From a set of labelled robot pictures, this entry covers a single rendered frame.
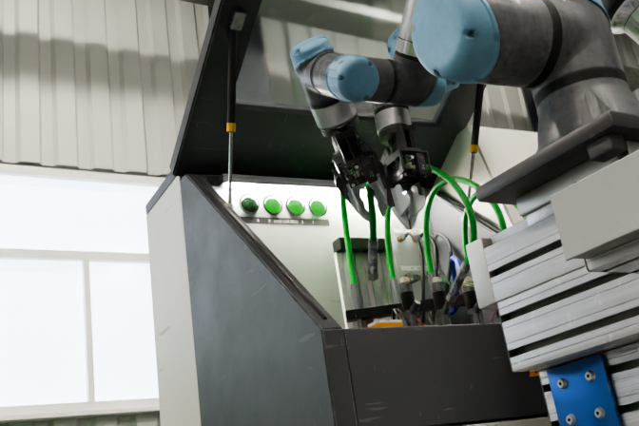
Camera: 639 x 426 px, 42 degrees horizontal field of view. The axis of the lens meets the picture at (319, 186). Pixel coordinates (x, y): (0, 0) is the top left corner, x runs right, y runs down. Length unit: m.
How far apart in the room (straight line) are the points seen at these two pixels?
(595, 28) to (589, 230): 0.35
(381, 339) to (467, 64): 0.53
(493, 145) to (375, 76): 0.85
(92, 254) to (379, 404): 4.54
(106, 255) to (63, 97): 1.20
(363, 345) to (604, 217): 0.60
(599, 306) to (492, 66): 0.30
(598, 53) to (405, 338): 0.56
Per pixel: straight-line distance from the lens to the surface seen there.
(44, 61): 6.35
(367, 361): 1.33
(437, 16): 1.03
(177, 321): 1.96
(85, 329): 5.62
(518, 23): 1.03
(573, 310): 1.02
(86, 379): 5.58
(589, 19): 1.11
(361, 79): 1.34
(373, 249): 1.61
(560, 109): 1.06
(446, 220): 2.15
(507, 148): 2.18
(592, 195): 0.85
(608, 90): 1.07
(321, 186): 2.03
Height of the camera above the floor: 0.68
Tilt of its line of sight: 22 degrees up
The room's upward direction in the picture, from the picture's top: 9 degrees counter-clockwise
